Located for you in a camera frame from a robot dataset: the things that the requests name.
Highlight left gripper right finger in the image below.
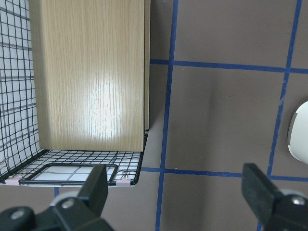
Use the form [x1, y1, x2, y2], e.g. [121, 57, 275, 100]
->
[241, 163, 284, 224]

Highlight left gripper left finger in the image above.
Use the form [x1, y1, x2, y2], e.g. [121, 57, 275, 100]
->
[77, 165, 108, 217]

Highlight white two-slot toaster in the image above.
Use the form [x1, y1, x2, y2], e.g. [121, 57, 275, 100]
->
[287, 101, 308, 165]

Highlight wire basket with checkered liner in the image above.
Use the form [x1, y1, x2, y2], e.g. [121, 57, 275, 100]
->
[0, 0, 151, 187]

